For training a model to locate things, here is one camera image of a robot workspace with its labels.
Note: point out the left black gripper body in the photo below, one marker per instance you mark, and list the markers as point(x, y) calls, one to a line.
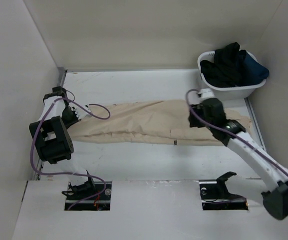
point(69, 116)

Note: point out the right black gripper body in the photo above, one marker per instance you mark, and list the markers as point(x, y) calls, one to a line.
point(195, 122)

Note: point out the beige trousers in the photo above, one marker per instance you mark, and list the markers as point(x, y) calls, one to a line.
point(152, 122)

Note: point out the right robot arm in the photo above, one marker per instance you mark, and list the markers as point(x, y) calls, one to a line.
point(272, 190)

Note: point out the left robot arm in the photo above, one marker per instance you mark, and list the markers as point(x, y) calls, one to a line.
point(54, 144)

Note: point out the white laundry basket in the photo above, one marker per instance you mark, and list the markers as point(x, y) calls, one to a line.
point(227, 93)

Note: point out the black garment in basket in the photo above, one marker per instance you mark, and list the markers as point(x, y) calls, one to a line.
point(223, 71)

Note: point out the dark blue garment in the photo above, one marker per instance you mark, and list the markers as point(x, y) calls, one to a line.
point(251, 71)

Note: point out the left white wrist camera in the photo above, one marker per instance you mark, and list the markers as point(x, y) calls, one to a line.
point(85, 111)

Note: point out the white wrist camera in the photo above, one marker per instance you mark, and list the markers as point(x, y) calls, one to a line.
point(85, 111)
point(205, 93)

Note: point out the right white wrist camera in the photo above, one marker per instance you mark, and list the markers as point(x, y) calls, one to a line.
point(205, 93)

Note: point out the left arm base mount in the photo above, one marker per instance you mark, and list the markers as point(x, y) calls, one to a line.
point(87, 200)

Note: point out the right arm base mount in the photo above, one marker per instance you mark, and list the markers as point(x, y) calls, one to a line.
point(214, 198)

